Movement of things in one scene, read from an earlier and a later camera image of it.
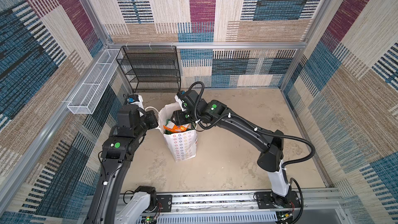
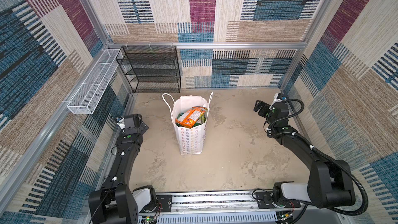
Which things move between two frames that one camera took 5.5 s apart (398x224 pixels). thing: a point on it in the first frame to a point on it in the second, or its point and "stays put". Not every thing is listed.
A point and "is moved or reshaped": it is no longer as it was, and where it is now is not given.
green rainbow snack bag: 169,123 is moved or reshaped
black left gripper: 148,116 to 142,126
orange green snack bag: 177,128 is moved or reshaped
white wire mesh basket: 87,97 stays put
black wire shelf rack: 151,69 stays put
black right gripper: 178,117 to 265,107
